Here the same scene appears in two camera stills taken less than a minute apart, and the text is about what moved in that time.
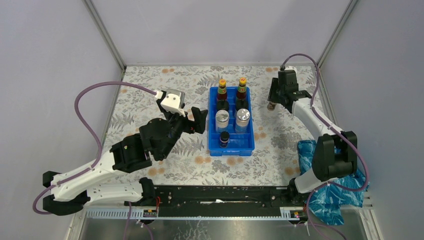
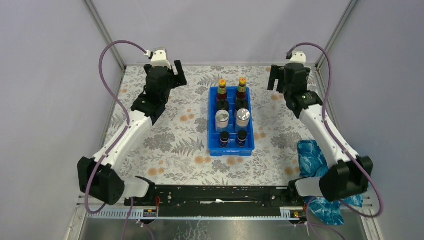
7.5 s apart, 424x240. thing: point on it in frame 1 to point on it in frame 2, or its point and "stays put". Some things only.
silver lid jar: [242, 121] stays put
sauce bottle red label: [241, 91] stays put
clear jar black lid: [242, 103] stays put
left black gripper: [199, 117] to [181, 81]
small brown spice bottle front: [271, 106] to [242, 136]
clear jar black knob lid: [222, 105] stays put
